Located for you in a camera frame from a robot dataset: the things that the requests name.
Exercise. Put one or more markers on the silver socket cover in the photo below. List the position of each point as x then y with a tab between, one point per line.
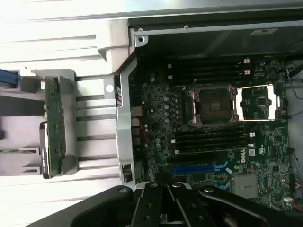
273	104

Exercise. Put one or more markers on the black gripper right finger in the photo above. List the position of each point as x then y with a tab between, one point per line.
189	208

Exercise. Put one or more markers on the grey plastic parts rack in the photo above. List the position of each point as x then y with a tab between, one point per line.
68	118

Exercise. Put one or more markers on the open black silver PC case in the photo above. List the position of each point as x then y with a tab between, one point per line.
123	118

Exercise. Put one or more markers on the CPU socket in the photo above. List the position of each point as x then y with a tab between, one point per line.
213	106

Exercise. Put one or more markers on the blue plastic disk carrier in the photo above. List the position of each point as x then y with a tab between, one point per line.
8	78

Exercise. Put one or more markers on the blue expansion slot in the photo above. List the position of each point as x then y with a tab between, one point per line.
194	169

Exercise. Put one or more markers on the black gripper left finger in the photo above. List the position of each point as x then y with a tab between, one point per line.
146	208

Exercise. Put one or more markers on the long black expansion slot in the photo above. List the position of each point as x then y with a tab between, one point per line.
189	159

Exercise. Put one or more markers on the green Dell motherboard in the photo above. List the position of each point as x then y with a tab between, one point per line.
272	146

